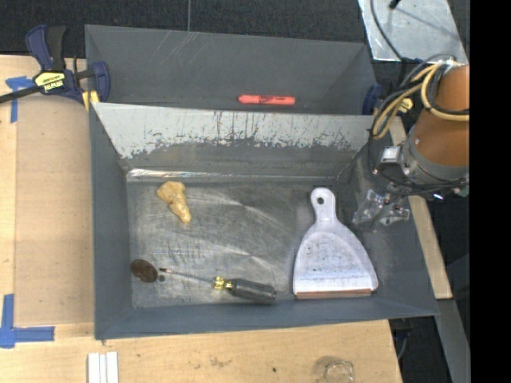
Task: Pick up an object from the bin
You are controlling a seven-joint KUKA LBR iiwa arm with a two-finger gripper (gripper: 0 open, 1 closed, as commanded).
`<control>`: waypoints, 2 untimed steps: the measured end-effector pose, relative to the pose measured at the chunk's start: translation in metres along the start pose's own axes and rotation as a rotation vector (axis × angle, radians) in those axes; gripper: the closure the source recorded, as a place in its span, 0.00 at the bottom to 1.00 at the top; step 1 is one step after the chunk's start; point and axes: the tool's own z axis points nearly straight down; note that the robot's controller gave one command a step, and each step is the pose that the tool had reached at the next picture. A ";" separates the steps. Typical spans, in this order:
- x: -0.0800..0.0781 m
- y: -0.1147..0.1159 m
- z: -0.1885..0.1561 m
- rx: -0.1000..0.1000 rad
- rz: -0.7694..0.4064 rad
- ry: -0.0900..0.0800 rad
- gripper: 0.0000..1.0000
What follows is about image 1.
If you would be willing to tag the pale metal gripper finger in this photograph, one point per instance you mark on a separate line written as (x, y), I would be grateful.
(395, 214)
(369, 210)

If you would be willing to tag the white dustpan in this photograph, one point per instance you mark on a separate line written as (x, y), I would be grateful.
(333, 257)

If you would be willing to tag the grey metal bin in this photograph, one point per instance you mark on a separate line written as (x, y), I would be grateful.
(239, 222)

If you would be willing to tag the orange marker pen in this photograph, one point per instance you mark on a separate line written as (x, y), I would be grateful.
(266, 100)

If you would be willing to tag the clear glass cup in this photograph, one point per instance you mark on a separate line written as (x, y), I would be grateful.
(334, 370)

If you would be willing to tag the tan lumpy toy food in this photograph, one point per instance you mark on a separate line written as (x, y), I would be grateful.
(175, 202)

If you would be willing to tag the brown round disc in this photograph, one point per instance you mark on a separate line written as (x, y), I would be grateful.
(144, 271)

